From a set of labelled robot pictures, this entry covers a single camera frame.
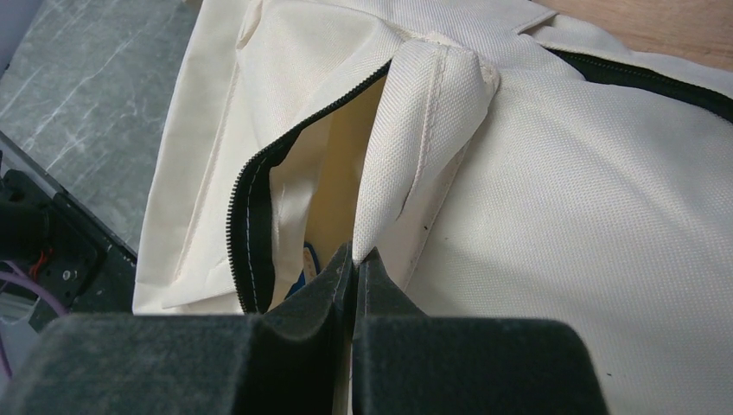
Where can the blue round eraser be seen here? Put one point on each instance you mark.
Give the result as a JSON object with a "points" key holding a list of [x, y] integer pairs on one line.
{"points": [[311, 269]]}

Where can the beige canvas backpack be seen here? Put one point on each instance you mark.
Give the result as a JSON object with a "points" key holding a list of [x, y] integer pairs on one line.
{"points": [[504, 160]]}

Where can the wooden board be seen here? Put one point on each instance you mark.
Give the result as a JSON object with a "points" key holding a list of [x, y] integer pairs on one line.
{"points": [[696, 30]]}

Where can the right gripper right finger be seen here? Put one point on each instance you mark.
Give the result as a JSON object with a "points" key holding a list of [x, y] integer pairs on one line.
{"points": [[406, 362]]}

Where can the black base frame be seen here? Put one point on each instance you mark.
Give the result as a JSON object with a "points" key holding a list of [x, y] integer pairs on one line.
{"points": [[51, 239]]}

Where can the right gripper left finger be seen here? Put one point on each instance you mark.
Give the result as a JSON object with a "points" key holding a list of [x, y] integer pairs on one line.
{"points": [[291, 360]]}

